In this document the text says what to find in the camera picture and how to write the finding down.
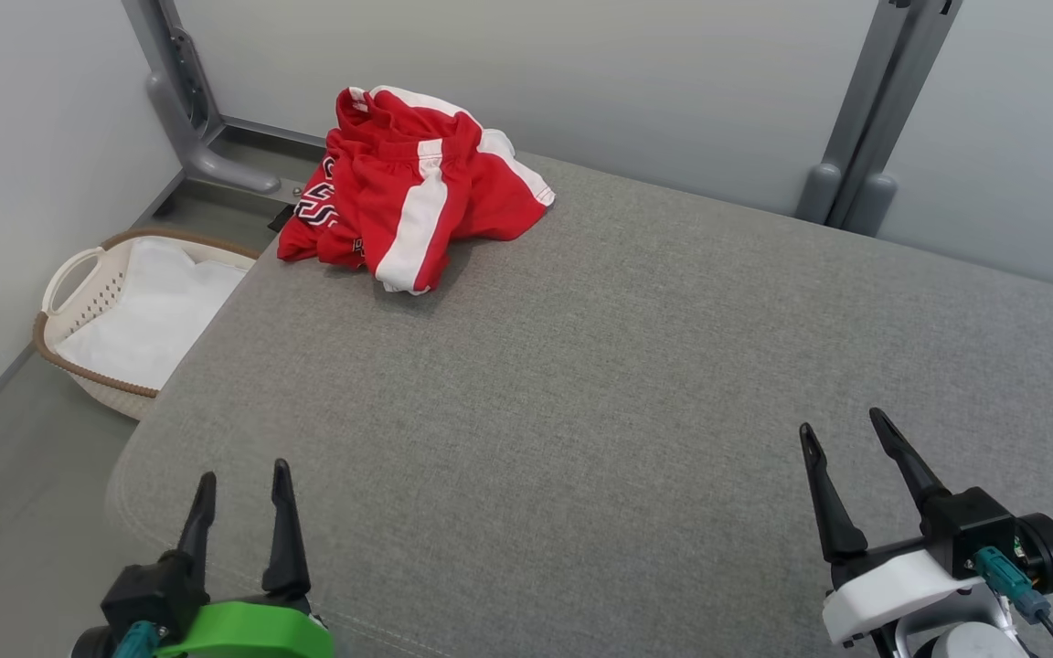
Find black cable teal plug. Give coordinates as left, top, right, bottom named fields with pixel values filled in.
left=111, top=620, right=166, bottom=658
left=973, top=546, right=1053, bottom=658

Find white cloth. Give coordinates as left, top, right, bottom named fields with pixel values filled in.
left=56, top=238, right=251, bottom=392

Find left black cable teal plug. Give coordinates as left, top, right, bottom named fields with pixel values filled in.
left=111, top=620, right=166, bottom=658

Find red shorts with white stripe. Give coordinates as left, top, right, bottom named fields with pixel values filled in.
left=325, top=85, right=557, bottom=296

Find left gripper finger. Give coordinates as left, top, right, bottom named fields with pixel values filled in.
left=261, top=459, right=312, bottom=595
left=177, top=472, right=217, bottom=573

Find grey metal post double foot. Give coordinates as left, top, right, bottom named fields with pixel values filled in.
left=796, top=0, right=964, bottom=237

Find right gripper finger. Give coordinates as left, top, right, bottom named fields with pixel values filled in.
left=799, top=423, right=868, bottom=563
left=869, top=408, right=952, bottom=513

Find right black cable teal plug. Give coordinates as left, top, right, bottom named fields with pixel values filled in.
left=973, top=546, right=1053, bottom=658

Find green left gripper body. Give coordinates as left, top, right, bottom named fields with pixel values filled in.
left=156, top=592, right=335, bottom=658

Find white laundry basket brown rim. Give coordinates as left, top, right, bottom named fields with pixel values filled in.
left=32, top=228, right=261, bottom=421

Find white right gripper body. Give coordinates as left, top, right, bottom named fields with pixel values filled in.
left=822, top=537, right=984, bottom=645

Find grey metal post curved foot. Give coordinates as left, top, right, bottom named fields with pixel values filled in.
left=122, top=0, right=326, bottom=197

